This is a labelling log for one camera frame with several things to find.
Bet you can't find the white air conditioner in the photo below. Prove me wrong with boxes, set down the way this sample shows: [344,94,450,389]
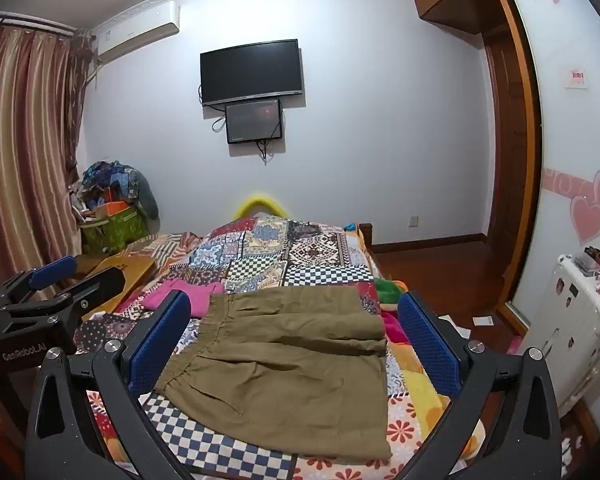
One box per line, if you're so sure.
[94,1,181,64]

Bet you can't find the black monitor cable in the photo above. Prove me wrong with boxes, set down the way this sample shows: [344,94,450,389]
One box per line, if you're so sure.
[256,137,277,165]

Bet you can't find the yellow curved bed rail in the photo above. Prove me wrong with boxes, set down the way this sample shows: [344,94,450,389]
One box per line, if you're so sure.
[230,192,291,222]

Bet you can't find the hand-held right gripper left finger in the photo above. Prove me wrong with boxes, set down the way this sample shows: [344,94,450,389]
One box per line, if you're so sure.
[24,290,201,480]

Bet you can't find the pink folded cloth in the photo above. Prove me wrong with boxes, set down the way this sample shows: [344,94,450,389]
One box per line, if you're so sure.
[142,280,226,319]

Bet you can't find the white sliding door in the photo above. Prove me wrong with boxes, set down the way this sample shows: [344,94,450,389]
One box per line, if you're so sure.
[502,0,600,321]

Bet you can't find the wooden bed frame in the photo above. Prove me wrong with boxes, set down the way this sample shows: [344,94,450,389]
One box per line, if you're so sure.
[357,222,377,257]

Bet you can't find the wooden board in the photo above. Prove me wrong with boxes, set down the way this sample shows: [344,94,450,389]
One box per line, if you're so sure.
[74,255,159,317]

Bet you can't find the green cardboard box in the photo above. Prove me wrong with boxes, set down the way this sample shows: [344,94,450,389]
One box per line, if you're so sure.
[80,207,149,256]

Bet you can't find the wooden door frame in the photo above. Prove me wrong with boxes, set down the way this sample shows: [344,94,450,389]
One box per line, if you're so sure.
[482,0,545,337]

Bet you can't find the pink heart stickers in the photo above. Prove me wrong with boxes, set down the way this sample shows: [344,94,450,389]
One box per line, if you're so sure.
[542,167,600,244]

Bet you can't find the wooden baseboard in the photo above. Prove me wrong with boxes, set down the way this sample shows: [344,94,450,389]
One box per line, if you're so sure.
[372,234,488,254]

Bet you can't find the small black wall monitor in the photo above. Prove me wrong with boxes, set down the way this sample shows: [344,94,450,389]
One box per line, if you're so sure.
[225,99,284,145]

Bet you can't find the black wall television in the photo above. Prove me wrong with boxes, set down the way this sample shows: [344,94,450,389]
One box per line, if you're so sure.
[200,38,305,107]

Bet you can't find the patchwork printed blanket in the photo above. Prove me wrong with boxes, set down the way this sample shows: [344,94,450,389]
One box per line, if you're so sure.
[75,214,486,480]

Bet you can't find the small red white sticker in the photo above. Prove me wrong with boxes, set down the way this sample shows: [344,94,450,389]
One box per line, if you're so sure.
[562,66,590,89]

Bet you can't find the olive green pants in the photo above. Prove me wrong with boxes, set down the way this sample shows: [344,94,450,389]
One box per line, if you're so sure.
[152,285,393,461]

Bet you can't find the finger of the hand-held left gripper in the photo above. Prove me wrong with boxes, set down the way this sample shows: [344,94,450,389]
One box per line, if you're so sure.
[0,266,126,329]
[0,256,79,307]

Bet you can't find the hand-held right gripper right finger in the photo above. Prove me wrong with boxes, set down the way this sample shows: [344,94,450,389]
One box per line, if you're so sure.
[396,290,563,480]

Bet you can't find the striped red curtain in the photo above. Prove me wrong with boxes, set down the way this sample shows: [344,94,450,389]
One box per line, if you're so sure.
[0,24,89,283]

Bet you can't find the pile of clothes and bags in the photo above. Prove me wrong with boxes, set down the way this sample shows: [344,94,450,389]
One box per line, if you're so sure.
[70,160,161,235]

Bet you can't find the green orange fleece blanket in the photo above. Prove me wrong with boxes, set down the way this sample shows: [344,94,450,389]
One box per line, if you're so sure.
[372,277,411,312]

